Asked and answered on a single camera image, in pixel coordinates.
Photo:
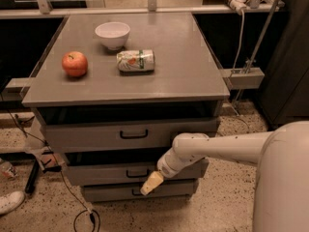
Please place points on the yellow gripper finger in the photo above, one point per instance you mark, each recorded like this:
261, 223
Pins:
154, 180

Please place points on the grey drawer cabinet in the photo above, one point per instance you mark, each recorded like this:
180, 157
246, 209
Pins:
185, 83

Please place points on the white sneaker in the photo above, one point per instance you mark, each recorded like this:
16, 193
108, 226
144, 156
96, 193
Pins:
11, 201

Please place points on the white bowl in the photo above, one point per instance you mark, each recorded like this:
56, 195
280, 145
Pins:
113, 35

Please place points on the metal stand pole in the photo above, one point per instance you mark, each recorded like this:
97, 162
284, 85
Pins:
254, 4

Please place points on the red apple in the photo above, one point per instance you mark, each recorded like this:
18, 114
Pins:
74, 64

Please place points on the grey bottom drawer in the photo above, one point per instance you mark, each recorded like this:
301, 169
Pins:
119, 192

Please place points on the grey drawer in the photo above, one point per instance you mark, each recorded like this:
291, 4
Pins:
119, 192
123, 135
125, 173

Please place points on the grey top drawer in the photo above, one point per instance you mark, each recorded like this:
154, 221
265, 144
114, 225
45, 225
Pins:
123, 135

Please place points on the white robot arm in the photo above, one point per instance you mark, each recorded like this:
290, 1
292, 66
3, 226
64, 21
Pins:
281, 199

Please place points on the grey side bracket block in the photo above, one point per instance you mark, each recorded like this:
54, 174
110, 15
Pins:
237, 79

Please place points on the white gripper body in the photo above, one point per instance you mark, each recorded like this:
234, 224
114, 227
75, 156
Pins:
167, 167

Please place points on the black clamp tool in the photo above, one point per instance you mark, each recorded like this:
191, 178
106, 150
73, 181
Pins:
50, 165

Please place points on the green white drink can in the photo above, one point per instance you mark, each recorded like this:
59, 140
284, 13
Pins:
136, 60

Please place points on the plastic bottle on floor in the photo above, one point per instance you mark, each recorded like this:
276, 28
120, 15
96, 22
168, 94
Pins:
7, 169

